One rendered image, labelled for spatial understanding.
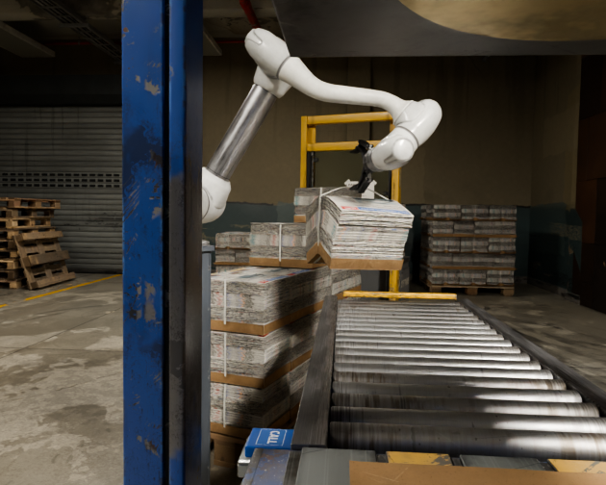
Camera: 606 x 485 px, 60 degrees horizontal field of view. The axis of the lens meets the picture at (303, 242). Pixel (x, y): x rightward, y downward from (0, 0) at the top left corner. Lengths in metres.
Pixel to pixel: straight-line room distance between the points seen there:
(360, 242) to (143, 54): 1.34
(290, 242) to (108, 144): 7.67
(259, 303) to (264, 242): 0.67
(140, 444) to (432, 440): 0.41
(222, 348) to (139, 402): 1.68
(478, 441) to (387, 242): 1.19
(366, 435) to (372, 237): 1.17
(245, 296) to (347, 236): 0.60
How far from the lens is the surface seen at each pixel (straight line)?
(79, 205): 10.34
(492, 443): 0.85
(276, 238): 2.80
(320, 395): 0.95
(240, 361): 2.32
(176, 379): 0.67
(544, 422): 0.94
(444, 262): 7.70
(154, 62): 0.68
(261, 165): 9.38
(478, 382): 1.10
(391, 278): 3.77
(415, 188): 9.32
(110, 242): 10.12
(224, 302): 2.31
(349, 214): 1.83
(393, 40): 0.60
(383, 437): 0.83
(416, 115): 1.81
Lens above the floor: 1.11
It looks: 3 degrees down
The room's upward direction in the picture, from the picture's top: 1 degrees clockwise
